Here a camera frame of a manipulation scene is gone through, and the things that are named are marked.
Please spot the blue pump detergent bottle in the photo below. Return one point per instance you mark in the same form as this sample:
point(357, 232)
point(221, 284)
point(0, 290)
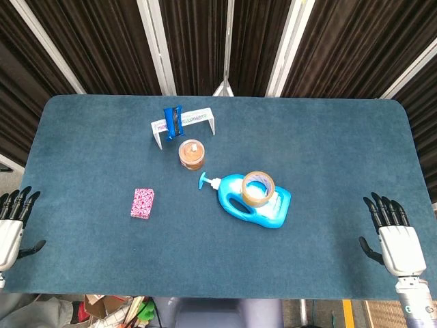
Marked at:
point(235, 187)

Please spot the cardboard box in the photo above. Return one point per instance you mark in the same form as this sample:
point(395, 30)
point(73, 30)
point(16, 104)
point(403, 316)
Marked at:
point(102, 311)

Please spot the blue felt table mat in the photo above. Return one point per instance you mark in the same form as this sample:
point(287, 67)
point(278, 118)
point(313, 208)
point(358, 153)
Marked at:
point(239, 259)

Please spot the woven brown basket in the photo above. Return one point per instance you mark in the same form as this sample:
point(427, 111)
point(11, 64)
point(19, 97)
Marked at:
point(384, 314)

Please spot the dark brown curtain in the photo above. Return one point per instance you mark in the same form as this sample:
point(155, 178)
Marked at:
point(17, 85)
point(358, 41)
point(259, 41)
point(198, 41)
point(102, 44)

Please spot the white plastic rack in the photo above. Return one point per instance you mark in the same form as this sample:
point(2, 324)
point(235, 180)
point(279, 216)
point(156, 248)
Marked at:
point(196, 118)

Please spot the white frame post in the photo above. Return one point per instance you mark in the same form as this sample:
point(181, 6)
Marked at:
point(409, 68)
point(288, 48)
point(48, 44)
point(158, 48)

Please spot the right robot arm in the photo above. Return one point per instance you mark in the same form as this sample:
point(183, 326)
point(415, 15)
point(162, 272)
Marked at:
point(418, 304)

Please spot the brown packing tape roll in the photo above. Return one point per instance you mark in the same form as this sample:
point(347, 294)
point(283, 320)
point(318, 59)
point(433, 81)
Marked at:
point(251, 200)

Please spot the blue snack packet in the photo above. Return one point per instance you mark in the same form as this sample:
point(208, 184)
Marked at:
point(173, 123)

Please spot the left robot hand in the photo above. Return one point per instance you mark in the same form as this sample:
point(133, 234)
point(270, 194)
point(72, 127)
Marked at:
point(10, 239)

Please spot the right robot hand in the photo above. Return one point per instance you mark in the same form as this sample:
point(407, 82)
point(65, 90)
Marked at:
point(403, 249)

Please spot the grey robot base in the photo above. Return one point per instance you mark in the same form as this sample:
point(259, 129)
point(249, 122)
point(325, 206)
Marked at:
point(218, 314)

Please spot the round brown jar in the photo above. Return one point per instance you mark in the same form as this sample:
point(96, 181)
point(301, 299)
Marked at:
point(192, 154)

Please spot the thin white centre pole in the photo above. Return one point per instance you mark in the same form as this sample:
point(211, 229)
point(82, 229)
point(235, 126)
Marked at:
point(228, 51)

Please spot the green toy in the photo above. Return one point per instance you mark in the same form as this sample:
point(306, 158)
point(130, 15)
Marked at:
point(147, 309)

